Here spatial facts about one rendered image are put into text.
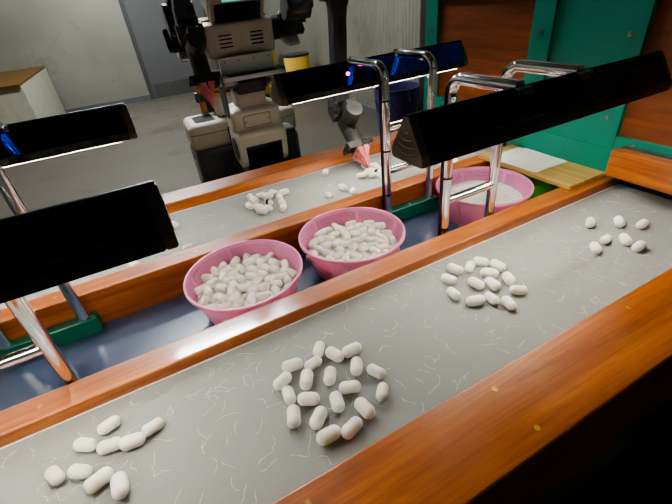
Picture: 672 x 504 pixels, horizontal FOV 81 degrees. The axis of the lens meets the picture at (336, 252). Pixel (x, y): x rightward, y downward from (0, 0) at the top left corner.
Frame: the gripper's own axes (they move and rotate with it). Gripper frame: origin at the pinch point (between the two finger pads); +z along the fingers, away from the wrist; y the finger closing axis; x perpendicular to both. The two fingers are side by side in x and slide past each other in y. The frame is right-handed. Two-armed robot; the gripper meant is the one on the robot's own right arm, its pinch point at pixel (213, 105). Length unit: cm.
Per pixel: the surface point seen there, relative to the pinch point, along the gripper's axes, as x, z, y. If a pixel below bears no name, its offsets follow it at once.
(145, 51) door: 607, -281, 12
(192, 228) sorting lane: -17.4, 37.6, -19.4
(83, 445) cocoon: -74, 64, -44
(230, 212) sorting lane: -14.5, 36.1, -7.4
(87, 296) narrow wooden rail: -38, 46, -46
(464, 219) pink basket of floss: -48, 57, 49
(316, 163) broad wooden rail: -2.0, 27.4, 28.6
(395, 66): -39, 10, 46
